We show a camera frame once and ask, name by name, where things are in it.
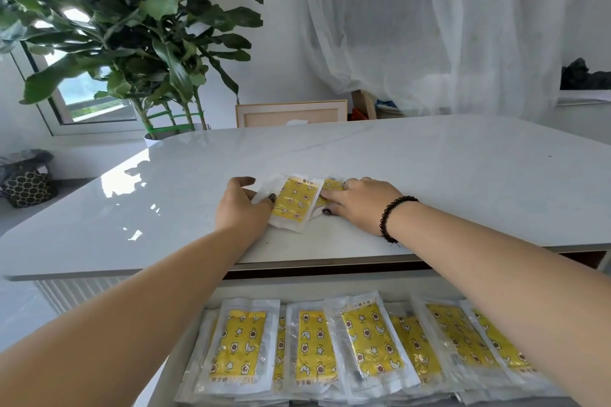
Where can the person's left hand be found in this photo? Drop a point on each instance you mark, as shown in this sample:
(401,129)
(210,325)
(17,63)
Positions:
(241,216)

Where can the white side cabinet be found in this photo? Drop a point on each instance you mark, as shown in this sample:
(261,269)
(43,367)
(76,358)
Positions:
(587,125)

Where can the person's left forearm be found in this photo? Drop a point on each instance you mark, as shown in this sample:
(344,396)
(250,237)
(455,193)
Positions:
(119,325)

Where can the small white framed window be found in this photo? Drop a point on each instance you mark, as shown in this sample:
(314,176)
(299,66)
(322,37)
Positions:
(95,111)

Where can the white drawer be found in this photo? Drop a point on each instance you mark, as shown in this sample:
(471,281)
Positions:
(310,285)

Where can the white sheer dust cover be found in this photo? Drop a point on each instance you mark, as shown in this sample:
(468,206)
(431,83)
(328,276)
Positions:
(429,25)

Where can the row of yellow packets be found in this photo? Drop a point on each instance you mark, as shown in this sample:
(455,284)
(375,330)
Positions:
(305,349)

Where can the black plastic bag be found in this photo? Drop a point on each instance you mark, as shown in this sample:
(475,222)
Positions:
(577,77)

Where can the large green leafy plant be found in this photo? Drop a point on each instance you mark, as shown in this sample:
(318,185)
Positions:
(143,15)

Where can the red and black box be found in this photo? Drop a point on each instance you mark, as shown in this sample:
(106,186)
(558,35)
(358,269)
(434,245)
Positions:
(359,114)

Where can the person's right hand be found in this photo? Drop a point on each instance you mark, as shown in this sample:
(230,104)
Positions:
(367,204)

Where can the dark patterned basket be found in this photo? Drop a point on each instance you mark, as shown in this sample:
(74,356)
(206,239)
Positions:
(28,188)

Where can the brown cardboard box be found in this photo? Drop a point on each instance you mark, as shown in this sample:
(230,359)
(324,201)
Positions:
(365,104)

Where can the white plant pot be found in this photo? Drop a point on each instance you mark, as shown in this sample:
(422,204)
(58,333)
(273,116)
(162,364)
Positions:
(150,140)

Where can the person's right forearm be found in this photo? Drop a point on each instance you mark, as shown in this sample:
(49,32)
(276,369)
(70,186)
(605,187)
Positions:
(515,287)

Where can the wooden picture frame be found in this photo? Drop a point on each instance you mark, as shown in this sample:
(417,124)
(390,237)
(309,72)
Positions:
(286,115)

